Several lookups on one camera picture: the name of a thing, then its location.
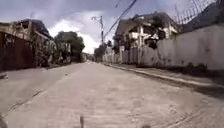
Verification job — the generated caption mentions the long pale concrete wall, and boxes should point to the long pale concrete wall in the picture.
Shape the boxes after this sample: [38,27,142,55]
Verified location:
[103,23,224,72]

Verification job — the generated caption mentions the raised concrete kerb strip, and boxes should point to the raised concrete kerb strip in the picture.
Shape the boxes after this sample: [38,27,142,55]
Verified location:
[101,61,224,96]

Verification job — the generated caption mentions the large dark green tree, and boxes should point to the large dark green tree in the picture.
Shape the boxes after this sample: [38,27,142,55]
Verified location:
[53,30,86,64]

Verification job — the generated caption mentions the overhead wires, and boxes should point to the overhead wires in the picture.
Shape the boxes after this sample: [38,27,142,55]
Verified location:
[101,0,138,38]

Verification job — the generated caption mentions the utility pole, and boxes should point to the utility pole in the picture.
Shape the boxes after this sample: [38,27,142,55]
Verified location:
[91,15,106,46]

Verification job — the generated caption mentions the grey concrete road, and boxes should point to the grey concrete road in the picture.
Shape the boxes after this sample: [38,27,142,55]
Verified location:
[0,61,224,128]

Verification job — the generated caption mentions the unfinished concrete building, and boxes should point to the unfinished concrete building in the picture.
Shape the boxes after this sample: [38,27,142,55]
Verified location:
[0,18,56,68]

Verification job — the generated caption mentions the metal spike railing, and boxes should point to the metal spike railing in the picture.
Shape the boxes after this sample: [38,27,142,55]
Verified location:
[173,0,218,26]

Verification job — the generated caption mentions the pale multi-storey house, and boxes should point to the pale multi-storey house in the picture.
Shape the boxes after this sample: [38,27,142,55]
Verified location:
[113,11,181,51]

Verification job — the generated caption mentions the dark red metal fence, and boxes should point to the dark red metal fence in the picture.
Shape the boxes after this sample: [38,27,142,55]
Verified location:
[0,31,37,72]

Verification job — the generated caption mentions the small dark tree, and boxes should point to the small dark tree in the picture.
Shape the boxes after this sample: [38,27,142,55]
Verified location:
[93,43,108,63]

